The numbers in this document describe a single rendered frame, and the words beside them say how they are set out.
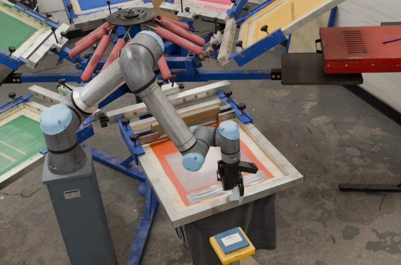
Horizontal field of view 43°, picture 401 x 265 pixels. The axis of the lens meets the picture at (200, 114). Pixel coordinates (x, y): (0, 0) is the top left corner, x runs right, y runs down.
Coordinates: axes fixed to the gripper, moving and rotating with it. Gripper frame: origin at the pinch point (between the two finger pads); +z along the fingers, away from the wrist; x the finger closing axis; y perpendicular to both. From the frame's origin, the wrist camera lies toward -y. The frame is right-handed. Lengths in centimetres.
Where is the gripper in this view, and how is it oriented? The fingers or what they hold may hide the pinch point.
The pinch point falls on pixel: (238, 197)
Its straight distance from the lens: 209.9
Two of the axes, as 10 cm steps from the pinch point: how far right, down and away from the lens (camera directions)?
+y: -9.2, 2.6, -2.8
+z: 0.9, 8.5, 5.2
